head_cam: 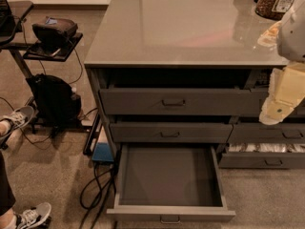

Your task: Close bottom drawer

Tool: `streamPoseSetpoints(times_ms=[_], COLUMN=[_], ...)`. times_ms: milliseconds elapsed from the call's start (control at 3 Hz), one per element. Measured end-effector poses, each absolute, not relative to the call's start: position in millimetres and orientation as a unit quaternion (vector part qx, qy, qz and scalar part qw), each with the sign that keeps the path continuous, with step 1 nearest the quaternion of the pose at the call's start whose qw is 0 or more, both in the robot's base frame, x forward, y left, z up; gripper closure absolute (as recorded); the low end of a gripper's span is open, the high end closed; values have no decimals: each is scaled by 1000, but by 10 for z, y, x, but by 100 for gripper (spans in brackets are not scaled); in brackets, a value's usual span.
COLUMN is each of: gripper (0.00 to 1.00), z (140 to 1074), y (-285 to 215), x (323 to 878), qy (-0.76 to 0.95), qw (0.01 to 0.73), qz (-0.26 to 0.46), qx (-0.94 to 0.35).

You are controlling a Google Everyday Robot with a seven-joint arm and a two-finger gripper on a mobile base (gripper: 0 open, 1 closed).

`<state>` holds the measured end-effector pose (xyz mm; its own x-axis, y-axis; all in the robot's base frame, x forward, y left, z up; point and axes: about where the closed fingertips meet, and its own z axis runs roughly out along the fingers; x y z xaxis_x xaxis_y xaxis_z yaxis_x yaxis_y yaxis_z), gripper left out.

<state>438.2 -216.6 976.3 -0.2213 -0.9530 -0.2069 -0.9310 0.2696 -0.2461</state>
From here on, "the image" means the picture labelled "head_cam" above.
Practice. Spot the grey sneaker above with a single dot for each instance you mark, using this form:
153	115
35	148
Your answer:
34	217
18	119

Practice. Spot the person leg dark shorts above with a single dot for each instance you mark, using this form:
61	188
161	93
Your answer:
7	199

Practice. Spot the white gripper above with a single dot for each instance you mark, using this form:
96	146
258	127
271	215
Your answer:
293	35

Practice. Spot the black backpack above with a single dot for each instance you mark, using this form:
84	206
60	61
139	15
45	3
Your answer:
56	102

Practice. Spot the packets in bottom right drawer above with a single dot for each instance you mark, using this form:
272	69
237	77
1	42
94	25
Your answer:
267	147

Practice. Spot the black laptop on stand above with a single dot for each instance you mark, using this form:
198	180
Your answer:
7	22

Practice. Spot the blue box on floor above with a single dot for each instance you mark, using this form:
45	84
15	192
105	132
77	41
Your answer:
102	153

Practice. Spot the grey sneaker lower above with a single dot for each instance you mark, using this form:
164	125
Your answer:
34	217

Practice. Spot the black pouch on shelf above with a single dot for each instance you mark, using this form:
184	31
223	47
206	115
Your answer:
54	31

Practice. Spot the grey sneaker upper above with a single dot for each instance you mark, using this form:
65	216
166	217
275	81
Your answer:
18	119

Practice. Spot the grey drawer cabinet island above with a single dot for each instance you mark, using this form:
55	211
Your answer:
189	44

